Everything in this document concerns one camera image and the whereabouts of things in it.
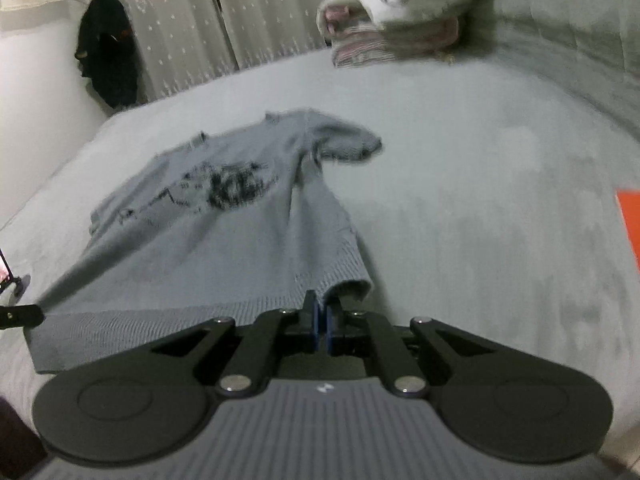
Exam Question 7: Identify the grey knit sweater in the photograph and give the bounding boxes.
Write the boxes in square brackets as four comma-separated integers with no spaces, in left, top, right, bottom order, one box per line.
[27,107,385,375]

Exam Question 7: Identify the grey quilted blanket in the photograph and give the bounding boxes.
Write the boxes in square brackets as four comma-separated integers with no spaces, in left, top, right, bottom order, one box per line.
[450,0,640,131]

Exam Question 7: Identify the dark hanging clothes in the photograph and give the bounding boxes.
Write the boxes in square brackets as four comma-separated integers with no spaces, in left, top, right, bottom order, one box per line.
[74,0,140,110]

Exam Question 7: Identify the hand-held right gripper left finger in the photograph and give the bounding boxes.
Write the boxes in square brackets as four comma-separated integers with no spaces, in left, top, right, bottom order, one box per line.
[150,290,321,401]

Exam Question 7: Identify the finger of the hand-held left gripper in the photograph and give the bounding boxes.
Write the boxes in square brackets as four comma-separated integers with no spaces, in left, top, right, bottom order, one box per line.
[0,304,45,332]

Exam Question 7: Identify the grey bed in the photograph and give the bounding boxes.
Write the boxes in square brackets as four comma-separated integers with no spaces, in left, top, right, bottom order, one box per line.
[0,47,640,461]

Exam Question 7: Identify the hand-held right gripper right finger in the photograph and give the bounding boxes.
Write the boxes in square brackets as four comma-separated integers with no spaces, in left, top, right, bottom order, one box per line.
[325,297,493,401]

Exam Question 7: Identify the grey star-print curtain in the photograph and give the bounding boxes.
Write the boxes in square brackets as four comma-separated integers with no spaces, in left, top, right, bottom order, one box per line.
[85,0,371,103]

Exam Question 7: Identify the folded grey pink quilt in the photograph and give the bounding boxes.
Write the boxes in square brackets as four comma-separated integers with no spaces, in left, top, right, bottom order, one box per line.
[317,0,461,68]

